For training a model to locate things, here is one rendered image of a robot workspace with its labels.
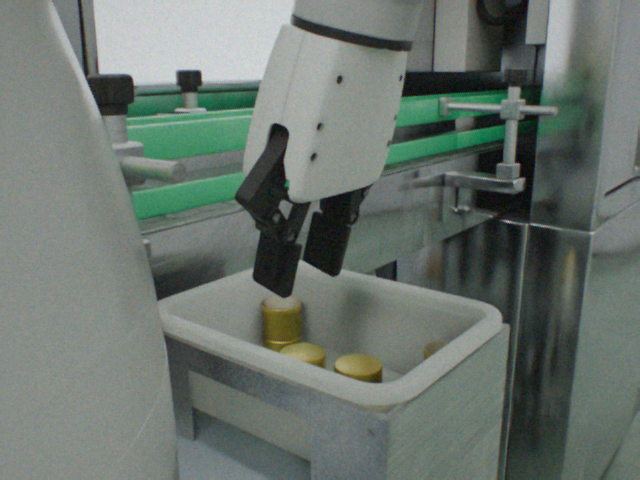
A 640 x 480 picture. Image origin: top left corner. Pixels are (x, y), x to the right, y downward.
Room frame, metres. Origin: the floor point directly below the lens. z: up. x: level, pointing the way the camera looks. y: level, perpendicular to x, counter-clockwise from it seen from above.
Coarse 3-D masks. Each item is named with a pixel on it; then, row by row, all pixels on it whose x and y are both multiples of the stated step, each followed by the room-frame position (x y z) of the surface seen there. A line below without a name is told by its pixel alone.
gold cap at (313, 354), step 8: (296, 344) 0.44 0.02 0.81; (304, 344) 0.44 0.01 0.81; (312, 344) 0.44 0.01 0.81; (280, 352) 0.43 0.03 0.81; (288, 352) 0.43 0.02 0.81; (296, 352) 0.43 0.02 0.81; (304, 352) 0.43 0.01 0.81; (312, 352) 0.43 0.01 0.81; (320, 352) 0.43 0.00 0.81; (304, 360) 0.41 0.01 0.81; (312, 360) 0.41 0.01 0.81; (320, 360) 0.42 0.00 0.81
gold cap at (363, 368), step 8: (336, 360) 0.41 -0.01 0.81; (344, 360) 0.41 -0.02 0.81; (352, 360) 0.41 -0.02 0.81; (360, 360) 0.41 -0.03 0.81; (368, 360) 0.41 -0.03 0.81; (376, 360) 0.41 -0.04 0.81; (336, 368) 0.40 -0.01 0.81; (344, 368) 0.40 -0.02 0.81; (352, 368) 0.40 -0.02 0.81; (360, 368) 0.40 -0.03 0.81; (368, 368) 0.40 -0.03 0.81; (376, 368) 0.40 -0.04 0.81; (344, 376) 0.40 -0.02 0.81; (352, 376) 0.39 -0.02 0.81; (360, 376) 0.39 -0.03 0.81; (368, 376) 0.39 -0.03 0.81; (376, 376) 0.40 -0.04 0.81
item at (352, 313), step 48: (192, 288) 0.49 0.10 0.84; (240, 288) 0.52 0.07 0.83; (336, 288) 0.53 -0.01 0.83; (384, 288) 0.50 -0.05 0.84; (192, 336) 0.40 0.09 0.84; (240, 336) 0.51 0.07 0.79; (336, 336) 0.52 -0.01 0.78; (384, 336) 0.50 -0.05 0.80; (432, 336) 0.47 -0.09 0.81; (480, 336) 0.40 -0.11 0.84; (336, 384) 0.33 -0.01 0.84; (384, 384) 0.33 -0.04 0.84
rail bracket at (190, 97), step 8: (176, 72) 0.71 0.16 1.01; (184, 72) 0.70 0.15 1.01; (192, 72) 0.70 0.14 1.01; (200, 72) 0.71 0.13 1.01; (176, 80) 0.71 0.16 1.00; (184, 80) 0.70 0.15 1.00; (192, 80) 0.70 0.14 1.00; (200, 80) 0.71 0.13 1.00; (184, 88) 0.71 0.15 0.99; (192, 88) 0.71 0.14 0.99; (184, 96) 0.71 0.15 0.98; (192, 96) 0.71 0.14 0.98; (184, 104) 0.71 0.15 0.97; (192, 104) 0.71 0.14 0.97; (176, 112) 0.71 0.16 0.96; (184, 112) 0.70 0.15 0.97; (192, 112) 0.70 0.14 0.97
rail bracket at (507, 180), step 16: (512, 80) 0.89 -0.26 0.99; (512, 96) 0.90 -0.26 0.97; (448, 112) 0.97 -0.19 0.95; (496, 112) 0.92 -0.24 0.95; (512, 112) 0.89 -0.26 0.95; (528, 112) 0.89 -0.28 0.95; (544, 112) 0.87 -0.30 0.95; (512, 128) 0.90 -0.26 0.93; (512, 144) 0.90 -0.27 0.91; (512, 160) 0.90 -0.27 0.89; (448, 176) 0.94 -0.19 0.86; (464, 176) 0.93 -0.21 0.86; (480, 176) 0.91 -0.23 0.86; (496, 176) 0.91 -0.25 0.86; (512, 176) 0.89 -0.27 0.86; (448, 192) 0.95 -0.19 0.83; (496, 192) 0.89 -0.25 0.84; (512, 192) 0.88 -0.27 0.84; (448, 208) 0.95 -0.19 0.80
